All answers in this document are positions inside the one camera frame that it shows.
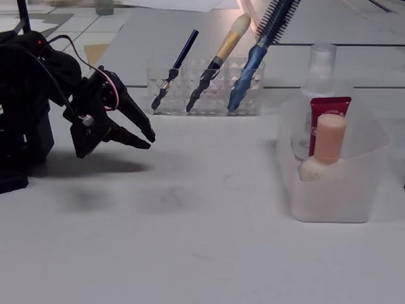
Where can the blue round hairbrush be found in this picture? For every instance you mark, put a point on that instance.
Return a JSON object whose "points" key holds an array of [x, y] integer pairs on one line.
{"points": [[257, 55]]}

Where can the pale pink curved tube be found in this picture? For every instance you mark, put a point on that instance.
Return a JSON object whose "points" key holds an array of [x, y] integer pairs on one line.
{"points": [[250, 19]]}

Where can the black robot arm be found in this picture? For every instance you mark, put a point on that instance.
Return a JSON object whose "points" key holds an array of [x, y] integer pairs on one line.
{"points": [[25, 95]]}

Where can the black office chair base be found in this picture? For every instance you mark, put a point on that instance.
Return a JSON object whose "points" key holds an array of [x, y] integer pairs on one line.
{"points": [[23, 16]]}

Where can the clear spray bottle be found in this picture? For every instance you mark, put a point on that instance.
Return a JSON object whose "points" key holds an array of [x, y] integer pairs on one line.
{"points": [[322, 63]]}

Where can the makeup brush with mesh sleeve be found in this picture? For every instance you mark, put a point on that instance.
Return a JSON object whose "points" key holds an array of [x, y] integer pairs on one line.
{"points": [[229, 42]]}

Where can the clear acrylic organizer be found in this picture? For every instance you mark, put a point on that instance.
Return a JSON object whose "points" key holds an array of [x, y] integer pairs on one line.
{"points": [[218, 93]]}

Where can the black gripper camera mount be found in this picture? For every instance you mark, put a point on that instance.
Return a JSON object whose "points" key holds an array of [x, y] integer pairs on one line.
{"points": [[85, 139]]}

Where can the translucent green cup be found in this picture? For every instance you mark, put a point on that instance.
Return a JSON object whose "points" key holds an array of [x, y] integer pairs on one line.
{"points": [[104, 7]]}

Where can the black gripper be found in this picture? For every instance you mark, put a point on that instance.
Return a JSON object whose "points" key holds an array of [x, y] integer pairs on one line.
{"points": [[118, 95]]}

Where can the tan cardboard piece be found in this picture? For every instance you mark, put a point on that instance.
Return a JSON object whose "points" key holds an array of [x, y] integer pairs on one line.
{"points": [[95, 54]]}

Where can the black eyeliner pencil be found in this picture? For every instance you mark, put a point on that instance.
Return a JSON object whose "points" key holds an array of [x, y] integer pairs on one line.
{"points": [[185, 50]]}

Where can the frosted plastic bin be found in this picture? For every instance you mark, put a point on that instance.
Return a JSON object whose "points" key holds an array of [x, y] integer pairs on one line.
{"points": [[332, 196]]}

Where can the pink lotion bottle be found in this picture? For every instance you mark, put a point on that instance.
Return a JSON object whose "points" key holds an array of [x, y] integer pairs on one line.
{"points": [[330, 139]]}

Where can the white paper sheets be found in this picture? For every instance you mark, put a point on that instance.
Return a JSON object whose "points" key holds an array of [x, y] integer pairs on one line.
{"points": [[171, 3]]}

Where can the red hand cream tube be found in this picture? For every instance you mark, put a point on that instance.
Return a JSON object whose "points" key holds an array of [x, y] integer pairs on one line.
{"points": [[329, 106]]}

